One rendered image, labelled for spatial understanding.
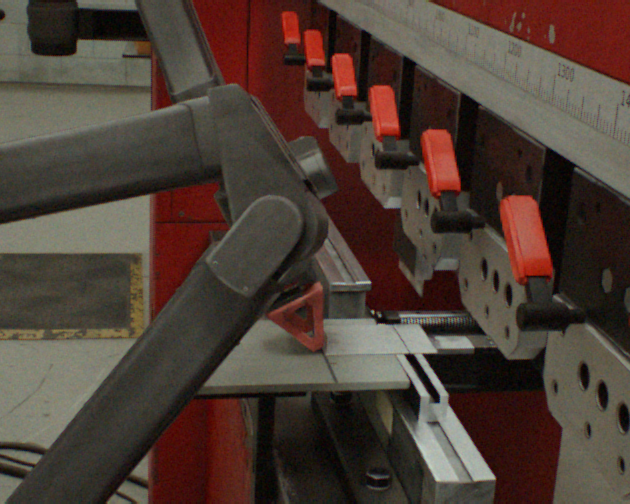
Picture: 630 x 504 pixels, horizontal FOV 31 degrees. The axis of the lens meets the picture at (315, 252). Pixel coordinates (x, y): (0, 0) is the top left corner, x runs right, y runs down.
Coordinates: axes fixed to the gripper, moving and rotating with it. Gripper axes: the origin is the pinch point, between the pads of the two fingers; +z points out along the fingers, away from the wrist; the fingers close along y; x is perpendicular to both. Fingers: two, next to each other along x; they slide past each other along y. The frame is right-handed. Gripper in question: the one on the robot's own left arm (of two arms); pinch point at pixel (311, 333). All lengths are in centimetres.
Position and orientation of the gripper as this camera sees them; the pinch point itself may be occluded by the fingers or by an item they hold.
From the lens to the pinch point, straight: 130.5
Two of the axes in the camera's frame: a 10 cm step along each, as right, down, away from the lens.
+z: 4.1, 8.4, 3.5
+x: -9.0, 4.4, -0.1
